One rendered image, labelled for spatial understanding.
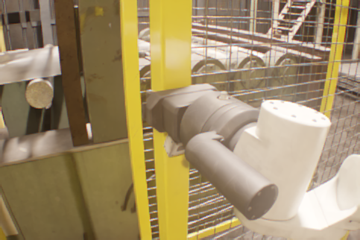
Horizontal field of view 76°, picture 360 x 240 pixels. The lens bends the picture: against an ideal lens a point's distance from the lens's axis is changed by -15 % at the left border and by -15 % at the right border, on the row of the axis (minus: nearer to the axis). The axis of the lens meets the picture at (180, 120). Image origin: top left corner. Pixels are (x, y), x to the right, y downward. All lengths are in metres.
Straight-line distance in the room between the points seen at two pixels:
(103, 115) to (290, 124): 1.21
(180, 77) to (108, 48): 0.91
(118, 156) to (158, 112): 1.16
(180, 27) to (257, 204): 0.27
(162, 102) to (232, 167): 0.17
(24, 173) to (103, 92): 0.61
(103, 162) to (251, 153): 1.31
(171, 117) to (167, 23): 0.13
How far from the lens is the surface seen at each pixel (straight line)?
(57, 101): 3.50
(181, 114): 0.33
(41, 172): 1.51
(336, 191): 0.31
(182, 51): 0.39
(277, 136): 0.22
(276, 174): 0.23
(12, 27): 4.06
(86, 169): 1.51
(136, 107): 0.97
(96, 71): 1.30
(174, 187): 0.49
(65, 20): 1.27
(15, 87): 3.49
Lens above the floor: 1.57
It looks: 24 degrees down
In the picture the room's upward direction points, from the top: straight up
